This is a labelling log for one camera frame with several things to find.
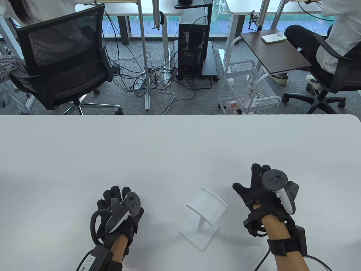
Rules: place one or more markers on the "person's left hand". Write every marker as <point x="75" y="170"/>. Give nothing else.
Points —
<point x="107" y="197"/>

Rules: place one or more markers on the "person's right hand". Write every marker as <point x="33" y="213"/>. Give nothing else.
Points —
<point x="253" y="197"/>

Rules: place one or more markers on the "white headphone stand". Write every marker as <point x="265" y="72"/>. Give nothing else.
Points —
<point x="208" y="204"/>

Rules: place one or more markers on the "white headphone stand base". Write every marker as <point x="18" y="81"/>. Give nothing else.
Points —
<point x="197" y="239"/>

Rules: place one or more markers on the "person's left forearm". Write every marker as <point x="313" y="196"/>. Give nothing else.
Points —
<point x="120" y="248"/>

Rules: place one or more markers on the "person's right forearm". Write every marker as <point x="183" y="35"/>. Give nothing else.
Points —
<point x="282" y="262"/>

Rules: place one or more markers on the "grey white left controller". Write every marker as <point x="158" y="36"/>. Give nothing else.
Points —
<point x="132" y="201"/>

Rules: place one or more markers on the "grey white controller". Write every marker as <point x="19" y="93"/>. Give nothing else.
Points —
<point x="275" y="179"/>
<point x="132" y="201"/>

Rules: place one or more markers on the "grey white right controller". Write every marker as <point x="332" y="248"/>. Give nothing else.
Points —
<point x="275" y="179"/>

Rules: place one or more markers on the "red label bottle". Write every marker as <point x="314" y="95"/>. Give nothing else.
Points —
<point x="231" y="105"/>

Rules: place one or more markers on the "white power strip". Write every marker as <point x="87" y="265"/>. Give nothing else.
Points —
<point x="139" y="83"/>

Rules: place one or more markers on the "black armrest office chair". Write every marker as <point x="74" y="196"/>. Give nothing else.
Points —
<point x="324" y="97"/>

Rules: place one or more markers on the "black mesh office chair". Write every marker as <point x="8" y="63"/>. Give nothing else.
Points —
<point x="62" y="70"/>

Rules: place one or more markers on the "black computer cart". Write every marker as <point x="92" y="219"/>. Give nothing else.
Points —
<point x="210" y="62"/>

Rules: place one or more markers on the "brown side table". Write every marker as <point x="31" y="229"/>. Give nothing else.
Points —
<point x="270" y="53"/>

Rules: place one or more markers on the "white phone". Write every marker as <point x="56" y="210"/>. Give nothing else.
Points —
<point x="273" y="38"/>

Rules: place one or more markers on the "plaid cloth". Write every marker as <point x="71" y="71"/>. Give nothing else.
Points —
<point x="8" y="67"/>

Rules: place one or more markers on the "black computer tower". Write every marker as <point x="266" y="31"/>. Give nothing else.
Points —
<point x="197" y="31"/>

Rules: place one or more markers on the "black clamp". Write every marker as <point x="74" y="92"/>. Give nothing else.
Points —
<point x="253" y="18"/>

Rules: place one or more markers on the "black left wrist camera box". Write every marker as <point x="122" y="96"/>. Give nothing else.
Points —
<point x="94" y="258"/>

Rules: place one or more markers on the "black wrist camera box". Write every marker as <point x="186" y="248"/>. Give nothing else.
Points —
<point x="301" y="240"/>
<point x="94" y="258"/>

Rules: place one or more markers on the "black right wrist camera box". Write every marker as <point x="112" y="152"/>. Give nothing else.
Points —
<point x="301" y="240"/>

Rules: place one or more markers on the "long aluminium profile post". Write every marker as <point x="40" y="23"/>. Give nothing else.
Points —
<point x="142" y="42"/>

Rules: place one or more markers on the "short aluminium profile post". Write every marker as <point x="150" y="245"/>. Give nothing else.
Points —
<point x="156" y="14"/>

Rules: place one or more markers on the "white metal frame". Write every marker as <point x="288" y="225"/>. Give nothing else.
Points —
<point x="7" y="35"/>

